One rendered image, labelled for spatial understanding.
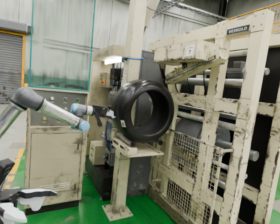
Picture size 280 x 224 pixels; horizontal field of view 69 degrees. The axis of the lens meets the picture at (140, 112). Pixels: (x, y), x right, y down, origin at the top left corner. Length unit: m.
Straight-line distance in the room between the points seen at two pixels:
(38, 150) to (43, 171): 0.23
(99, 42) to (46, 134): 9.09
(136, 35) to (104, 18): 9.21
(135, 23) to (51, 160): 1.56
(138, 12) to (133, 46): 0.32
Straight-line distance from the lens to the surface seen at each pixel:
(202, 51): 1.71
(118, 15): 11.51
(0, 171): 0.62
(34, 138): 2.18
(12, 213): 0.57
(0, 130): 1.51
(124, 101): 1.63
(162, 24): 12.44
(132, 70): 2.03
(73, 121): 1.45
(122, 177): 2.24
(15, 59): 10.65
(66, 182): 2.38
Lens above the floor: 1.38
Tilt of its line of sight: 7 degrees down
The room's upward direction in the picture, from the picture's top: 6 degrees clockwise
